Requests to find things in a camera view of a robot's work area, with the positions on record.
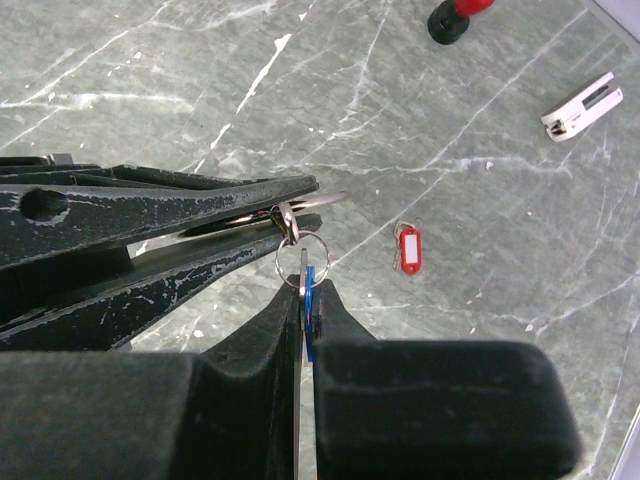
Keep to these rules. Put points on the white plastic clip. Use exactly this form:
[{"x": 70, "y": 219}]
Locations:
[{"x": 582, "y": 108}]

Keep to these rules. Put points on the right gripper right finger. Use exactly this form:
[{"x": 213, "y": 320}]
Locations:
[{"x": 434, "y": 409}]

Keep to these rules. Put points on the blue tagged key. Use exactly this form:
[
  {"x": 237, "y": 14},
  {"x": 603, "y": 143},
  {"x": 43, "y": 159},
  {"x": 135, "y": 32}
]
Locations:
[{"x": 306, "y": 286}]

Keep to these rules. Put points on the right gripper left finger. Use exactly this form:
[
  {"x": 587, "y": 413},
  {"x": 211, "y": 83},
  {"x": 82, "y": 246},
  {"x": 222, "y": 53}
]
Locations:
[{"x": 231, "y": 412}]

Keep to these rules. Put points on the red tagged key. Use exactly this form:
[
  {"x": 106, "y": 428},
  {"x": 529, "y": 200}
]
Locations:
[{"x": 409, "y": 248}]

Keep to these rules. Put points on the red black stamp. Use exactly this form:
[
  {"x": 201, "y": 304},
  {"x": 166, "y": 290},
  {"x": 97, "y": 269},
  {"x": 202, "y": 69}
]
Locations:
[{"x": 451, "y": 19}]

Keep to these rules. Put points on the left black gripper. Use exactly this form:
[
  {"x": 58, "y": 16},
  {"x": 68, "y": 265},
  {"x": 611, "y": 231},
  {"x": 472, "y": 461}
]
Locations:
[{"x": 51, "y": 207}]

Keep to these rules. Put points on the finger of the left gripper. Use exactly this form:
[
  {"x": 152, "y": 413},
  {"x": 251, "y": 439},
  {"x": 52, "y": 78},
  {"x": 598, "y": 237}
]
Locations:
[{"x": 99, "y": 299}]

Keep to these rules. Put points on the large silver keyring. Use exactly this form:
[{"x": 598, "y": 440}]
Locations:
[{"x": 281, "y": 215}]

